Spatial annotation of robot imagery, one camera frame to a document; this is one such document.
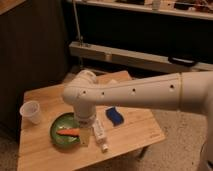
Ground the cluttered white shelf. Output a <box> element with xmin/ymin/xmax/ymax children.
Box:
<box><xmin>67</xmin><ymin>0</ymin><xmax>213</xmax><ymax>21</ymax></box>

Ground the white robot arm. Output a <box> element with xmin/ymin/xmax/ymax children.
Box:
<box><xmin>62</xmin><ymin>70</ymin><xmax>213</xmax><ymax>171</ymax></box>

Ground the blue sponge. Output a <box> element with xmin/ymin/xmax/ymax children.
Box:
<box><xmin>106</xmin><ymin>107</ymin><xmax>124</xmax><ymax>126</ymax></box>

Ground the metal stand pole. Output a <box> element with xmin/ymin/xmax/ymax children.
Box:
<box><xmin>72</xmin><ymin>0</ymin><xmax>83</xmax><ymax>46</ymax></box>

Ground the long grey case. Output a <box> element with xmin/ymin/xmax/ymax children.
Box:
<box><xmin>69</xmin><ymin>41</ymin><xmax>213</xmax><ymax>73</ymax></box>

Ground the small wooden table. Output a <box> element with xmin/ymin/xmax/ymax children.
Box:
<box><xmin>17</xmin><ymin>70</ymin><xmax>167</xmax><ymax>171</ymax></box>

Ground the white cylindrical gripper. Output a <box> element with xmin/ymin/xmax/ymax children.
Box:
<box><xmin>75</xmin><ymin>115</ymin><xmax>96</xmax><ymax>146</ymax></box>

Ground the black case handle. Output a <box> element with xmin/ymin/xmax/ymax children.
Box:
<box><xmin>168</xmin><ymin>57</ymin><xmax>198</xmax><ymax>67</ymax></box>

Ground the orange carrot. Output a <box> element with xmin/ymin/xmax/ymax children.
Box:
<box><xmin>57</xmin><ymin>128</ymin><xmax>80</xmax><ymax>136</ymax></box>

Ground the clear plastic cup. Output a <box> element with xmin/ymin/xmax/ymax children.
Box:
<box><xmin>19</xmin><ymin>100</ymin><xmax>41</xmax><ymax>124</ymax></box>

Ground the white toothpaste tube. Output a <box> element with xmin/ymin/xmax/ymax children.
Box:
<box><xmin>92</xmin><ymin>119</ymin><xmax>108</xmax><ymax>153</ymax></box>

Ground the green round plate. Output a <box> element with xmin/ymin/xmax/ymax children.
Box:
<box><xmin>50</xmin><ymin>113</ymin><xmax>80</xmax><ymax>148</ymax></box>

